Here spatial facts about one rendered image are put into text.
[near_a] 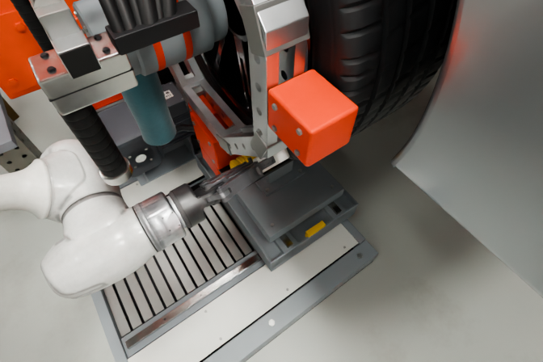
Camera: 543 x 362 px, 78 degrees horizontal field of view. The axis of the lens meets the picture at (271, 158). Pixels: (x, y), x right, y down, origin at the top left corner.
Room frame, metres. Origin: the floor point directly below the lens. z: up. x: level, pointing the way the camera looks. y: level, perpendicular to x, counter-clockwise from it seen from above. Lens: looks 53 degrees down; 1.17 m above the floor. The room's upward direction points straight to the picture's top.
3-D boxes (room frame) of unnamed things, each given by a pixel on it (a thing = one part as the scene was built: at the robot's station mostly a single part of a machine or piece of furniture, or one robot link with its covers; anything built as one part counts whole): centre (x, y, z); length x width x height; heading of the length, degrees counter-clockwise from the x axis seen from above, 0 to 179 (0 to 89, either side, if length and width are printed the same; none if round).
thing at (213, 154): (0.58, 0.10, 0.48); 0.16 x 0.12 x 0.17; 125
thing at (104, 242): (0.21, 0.29, 0.64); 0.16 x 0.13 x 0.11; 125
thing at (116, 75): (0.30, 0.21, 0.93); 0.09 x 0.05 x 0.05; 125
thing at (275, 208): (0.66, 0.00, 0.32); 0.40 x 0.30 x 0.28; 35
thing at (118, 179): (0.28, 0.23, 0.83); 0.04 x 0.04 x 0.16
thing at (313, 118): (0.30, -0.05, 0.85); 0.09 x 0.08 x 0.07; 35
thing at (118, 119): (0.78, 0.35, 0.26); 0.42 x 0.18 x 0.35; 125
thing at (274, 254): (0.66, 0.00, 0.13); 0.50 x 0.36 x 0.10; 35
